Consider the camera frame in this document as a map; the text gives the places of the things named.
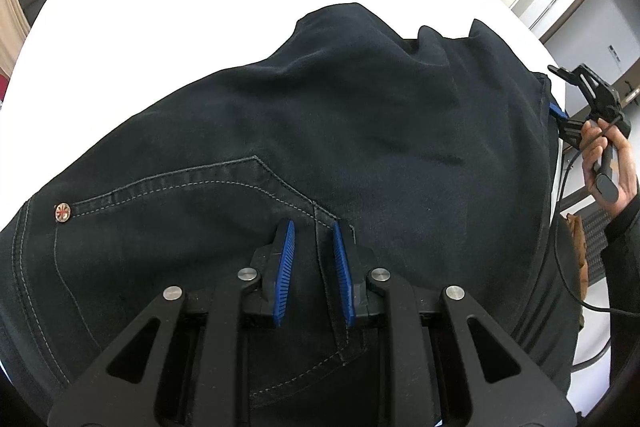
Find beige curtain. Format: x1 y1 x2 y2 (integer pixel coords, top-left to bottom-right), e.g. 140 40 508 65
0 0 33 78

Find white door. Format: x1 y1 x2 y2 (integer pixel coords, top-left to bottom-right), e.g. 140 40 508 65
544 0 640 120

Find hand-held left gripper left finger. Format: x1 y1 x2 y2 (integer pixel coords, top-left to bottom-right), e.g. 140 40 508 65
47 218 301 427

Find brown cloth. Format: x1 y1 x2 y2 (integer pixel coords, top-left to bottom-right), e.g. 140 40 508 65
564 214 592 299

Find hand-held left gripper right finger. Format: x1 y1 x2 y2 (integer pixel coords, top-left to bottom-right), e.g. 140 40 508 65
331 220 577 427

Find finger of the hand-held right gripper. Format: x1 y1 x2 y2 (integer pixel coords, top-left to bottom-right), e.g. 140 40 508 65
548 65 597 100
548 102 592 148

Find black denim pants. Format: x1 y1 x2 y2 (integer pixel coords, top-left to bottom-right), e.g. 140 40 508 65
0 1 583 427

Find person's right hand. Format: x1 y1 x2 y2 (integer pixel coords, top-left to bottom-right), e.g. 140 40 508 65
580 117 640 219

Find black cable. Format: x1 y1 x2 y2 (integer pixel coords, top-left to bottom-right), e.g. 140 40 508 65
552 117 640 315

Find bed with white sheet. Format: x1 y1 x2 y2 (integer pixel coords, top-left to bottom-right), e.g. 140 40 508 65
0 0 568 233

